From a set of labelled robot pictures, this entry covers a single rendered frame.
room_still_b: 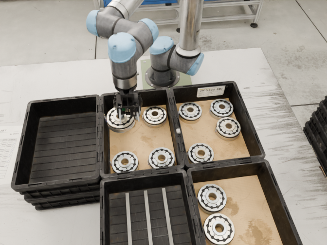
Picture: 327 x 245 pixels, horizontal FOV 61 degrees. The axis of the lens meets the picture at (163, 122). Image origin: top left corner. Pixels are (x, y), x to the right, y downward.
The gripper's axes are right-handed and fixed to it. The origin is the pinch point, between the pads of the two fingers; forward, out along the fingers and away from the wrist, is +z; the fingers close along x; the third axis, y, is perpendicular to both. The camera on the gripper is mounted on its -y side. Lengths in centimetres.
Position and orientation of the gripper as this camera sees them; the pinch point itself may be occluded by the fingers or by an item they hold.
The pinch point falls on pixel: (129, 116)
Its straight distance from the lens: 102.6
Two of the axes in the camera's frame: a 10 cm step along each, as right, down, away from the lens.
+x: 9.9, -0.9, 1.1
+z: -0.3, 6.1, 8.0
